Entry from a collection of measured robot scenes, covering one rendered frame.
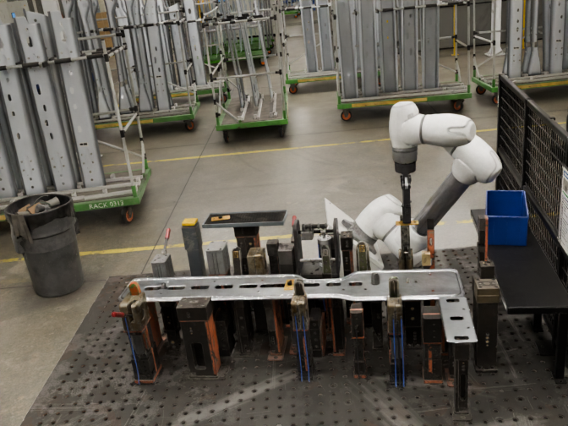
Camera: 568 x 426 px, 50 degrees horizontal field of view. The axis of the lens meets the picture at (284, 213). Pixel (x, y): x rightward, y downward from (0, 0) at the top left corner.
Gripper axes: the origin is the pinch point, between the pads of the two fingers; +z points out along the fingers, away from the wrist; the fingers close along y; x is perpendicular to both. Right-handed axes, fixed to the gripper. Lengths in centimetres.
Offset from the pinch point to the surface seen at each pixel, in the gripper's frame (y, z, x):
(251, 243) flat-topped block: 30, 24, 68
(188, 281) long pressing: 5, 29, 91
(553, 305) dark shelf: -24, 26, -47
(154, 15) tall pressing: 712, -43, 333
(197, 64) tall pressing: 907, 60, 335
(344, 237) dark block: 18.8, 17.4, 25.0
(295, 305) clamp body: -22, 26, 42
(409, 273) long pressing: 7.3, 29.2, -0.7
